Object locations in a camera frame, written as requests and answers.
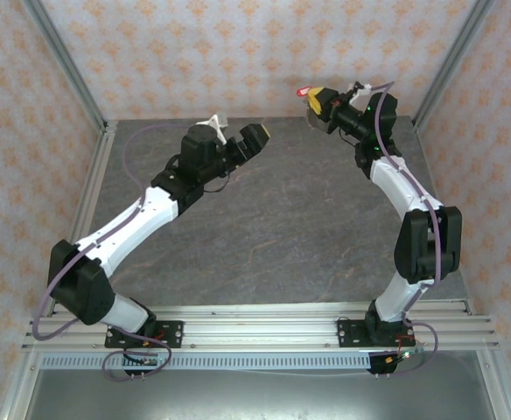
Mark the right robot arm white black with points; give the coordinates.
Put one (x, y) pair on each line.
(426, 249)

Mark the small electronics board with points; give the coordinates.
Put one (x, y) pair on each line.
(406, 354)
(149, 361)

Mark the aluminium frame post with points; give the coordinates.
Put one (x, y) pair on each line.
(450, 61)
(69, 65)

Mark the aluminium frame rail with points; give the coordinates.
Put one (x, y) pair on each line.
(496, 389)
(17, 394)

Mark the red key tag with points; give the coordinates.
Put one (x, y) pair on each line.
(302, 92)

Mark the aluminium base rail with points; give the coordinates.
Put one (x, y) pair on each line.
(260, 328)

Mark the grey sheet metal panel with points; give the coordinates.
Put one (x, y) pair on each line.
(255, 398)

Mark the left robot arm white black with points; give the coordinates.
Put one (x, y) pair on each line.
(89, 284)

